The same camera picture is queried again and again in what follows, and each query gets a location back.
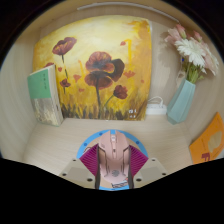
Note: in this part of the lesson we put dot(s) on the pink computer mouse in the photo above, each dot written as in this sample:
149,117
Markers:
113,156

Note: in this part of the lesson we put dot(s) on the pale teal faceted vase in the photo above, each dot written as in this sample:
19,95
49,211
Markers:
181,103

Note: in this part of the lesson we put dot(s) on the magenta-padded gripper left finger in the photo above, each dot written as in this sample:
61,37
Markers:
89,160

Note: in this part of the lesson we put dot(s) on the yellow poppy flower painting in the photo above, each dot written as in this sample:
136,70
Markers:
100,50

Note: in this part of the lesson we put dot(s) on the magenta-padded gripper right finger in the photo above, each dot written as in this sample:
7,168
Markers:
137,160

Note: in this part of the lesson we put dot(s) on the green and beige book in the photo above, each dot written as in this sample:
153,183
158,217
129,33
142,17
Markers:
43,93

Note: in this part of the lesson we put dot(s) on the white power strip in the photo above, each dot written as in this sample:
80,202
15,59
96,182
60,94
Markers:
156,110

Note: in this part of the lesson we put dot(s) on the round blue-rimmed cartoon mouse pad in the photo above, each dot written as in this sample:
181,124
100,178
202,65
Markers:
86,144

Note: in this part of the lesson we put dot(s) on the orange book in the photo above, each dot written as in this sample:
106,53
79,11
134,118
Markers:
208,143

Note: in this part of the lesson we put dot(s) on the pink and white flower bouquet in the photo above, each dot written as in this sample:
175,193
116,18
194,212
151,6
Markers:
193,50

